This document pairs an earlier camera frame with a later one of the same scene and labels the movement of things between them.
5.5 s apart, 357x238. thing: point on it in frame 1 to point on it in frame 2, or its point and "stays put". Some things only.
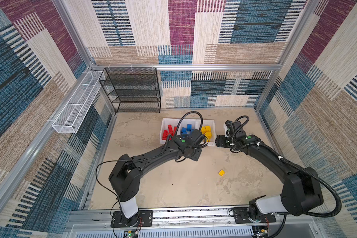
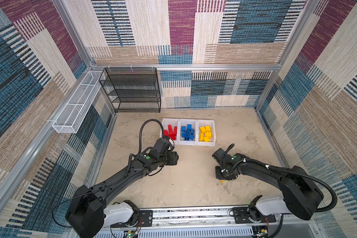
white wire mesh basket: x=70 y=118 stays put
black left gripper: x=196 y=157 to x=173 y=159
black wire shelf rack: x=132 y=89 stays put
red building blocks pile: x=170 y=128 stays put
